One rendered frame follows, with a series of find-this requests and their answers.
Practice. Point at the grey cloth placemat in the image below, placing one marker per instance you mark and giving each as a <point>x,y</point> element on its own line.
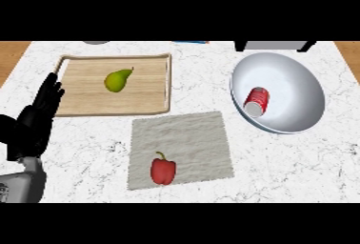
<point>183,143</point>

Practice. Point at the grey round object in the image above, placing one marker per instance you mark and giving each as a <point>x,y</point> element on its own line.
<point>96,42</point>

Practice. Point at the wooden cutting board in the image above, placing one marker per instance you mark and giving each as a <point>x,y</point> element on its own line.
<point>117,89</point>

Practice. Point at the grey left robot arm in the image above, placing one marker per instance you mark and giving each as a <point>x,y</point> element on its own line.
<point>24,184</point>

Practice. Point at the white bowl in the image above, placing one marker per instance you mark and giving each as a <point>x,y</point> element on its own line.
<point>291,82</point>

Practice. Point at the green pear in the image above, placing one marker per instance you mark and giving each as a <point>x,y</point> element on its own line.
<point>117,81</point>

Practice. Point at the grey appliance with black legs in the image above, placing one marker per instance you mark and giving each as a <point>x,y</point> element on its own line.
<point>275,45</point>

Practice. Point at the blue flat object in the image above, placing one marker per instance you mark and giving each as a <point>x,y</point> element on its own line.
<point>189,42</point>

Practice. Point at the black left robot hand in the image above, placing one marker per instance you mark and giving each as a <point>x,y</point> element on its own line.
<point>31,120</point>

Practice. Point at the red bell pepper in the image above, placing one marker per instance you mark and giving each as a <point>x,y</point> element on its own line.
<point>163,171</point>

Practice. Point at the red can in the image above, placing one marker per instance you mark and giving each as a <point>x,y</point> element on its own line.
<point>257,99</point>

